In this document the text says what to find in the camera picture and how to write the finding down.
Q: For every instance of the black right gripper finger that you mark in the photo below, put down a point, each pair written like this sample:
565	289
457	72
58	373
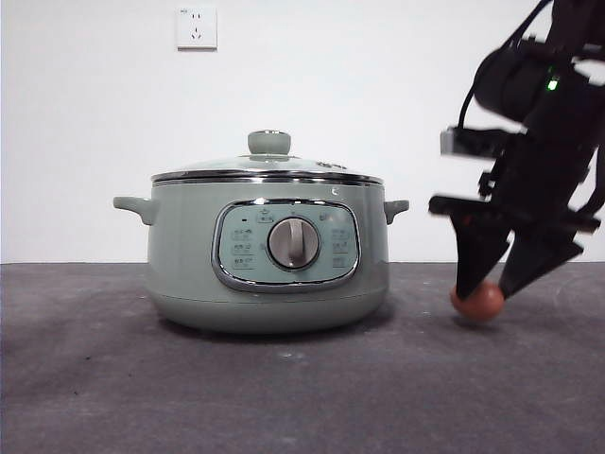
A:
534	260
475	246

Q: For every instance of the brown egg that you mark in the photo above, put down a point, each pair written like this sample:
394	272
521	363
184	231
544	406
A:
482	305

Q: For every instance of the glass lid with green knob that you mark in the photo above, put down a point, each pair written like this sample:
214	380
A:
268	143

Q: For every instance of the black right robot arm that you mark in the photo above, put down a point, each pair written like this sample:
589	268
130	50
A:
543	156

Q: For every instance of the pale green electric pot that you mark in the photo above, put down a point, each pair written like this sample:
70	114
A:
189	260

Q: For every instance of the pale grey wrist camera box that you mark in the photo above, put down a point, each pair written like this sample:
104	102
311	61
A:
451	141

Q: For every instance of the white wall socket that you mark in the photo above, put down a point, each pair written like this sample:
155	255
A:
197	28

